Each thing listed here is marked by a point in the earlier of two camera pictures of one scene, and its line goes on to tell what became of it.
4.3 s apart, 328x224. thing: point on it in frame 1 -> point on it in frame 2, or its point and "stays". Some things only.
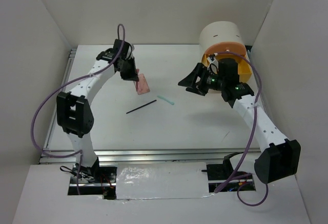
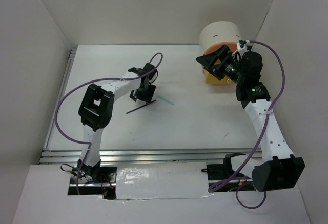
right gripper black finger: x=195 y=90 -> x=218 y=72
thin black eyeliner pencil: x=140 y=106 stays
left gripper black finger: x=128 y=73 -> x=131 y=96
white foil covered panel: x=162 y=180 stays
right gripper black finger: x=191 y=79 -> x=209 y=61
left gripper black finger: x=134 y=76 -> x=149 y=92
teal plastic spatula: x=165 y=99 stays
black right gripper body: x=209 y=80 -> x=231 y=68
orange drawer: x=228 y=46 stays
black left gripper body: x=127 y=62 -> x=138 y=92
